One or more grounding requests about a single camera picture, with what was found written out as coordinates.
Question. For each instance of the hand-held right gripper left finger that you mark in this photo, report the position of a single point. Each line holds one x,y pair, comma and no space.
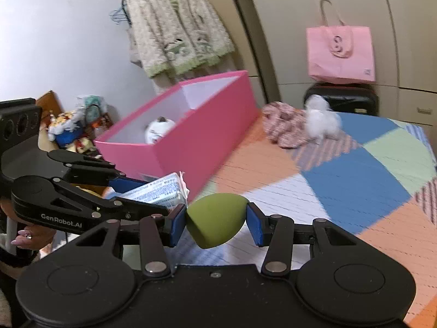
178,227

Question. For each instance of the black suitcase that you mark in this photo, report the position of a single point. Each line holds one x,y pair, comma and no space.
355,99

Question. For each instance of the pile of small toys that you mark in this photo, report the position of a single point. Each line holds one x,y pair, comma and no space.
73,133

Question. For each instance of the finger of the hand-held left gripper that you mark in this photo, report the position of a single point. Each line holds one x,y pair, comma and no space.
126,184
102,205

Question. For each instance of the pink cardboard box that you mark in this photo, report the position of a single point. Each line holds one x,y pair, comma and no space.
191,143

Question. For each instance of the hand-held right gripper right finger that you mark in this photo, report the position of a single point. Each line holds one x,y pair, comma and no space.
254,225

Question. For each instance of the green egg-shaped sponge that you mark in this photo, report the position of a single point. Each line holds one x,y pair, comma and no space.
216,220

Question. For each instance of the white plush toy brown ears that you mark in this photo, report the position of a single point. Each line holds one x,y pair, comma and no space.
158,131

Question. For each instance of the cream fluffy robe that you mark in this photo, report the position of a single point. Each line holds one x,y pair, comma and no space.
177,30

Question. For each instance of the patchwork blanket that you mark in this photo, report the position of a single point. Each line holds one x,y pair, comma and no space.
341,184

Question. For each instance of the pink floral cloth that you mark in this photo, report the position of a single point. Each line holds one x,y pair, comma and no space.
285,124

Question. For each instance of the person's left hand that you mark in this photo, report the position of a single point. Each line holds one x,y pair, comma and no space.
34,237

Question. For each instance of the white tissue packet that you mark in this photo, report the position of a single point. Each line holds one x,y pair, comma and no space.
157,191

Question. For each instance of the beige wardrobe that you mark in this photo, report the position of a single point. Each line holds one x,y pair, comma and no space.
280,24

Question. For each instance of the wooden board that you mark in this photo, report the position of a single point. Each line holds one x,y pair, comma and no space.
49,104

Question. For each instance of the pink tote bag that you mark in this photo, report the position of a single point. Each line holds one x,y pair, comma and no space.
341,54

